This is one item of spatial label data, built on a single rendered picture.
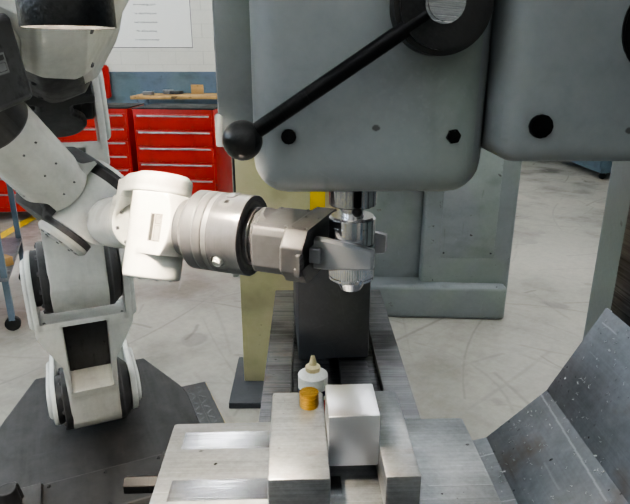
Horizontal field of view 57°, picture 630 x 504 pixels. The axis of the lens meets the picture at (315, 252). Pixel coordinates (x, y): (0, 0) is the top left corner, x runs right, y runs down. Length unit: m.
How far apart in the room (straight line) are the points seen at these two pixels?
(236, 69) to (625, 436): 0.59
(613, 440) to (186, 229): 0.55
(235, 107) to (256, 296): 1.98
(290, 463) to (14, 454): 1.02
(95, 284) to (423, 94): 0.84
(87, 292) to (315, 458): 0.69
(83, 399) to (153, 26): 8.75
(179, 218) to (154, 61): 9.24
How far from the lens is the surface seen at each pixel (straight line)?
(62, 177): 0.86
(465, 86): 0.48
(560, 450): 0.84
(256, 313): 2.52
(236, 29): 0.54
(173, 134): 5.22
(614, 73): 0.49
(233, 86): 0.54
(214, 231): 0.60
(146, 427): 1.51
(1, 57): 0.75
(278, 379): 0.94
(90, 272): 1.16
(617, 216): 0.87
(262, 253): 0.58
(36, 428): 1.60
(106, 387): 1.36
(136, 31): 9.91
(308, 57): 0.46
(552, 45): 0.47
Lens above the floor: 1.42
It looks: 19 degrees down
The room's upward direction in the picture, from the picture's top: straight up
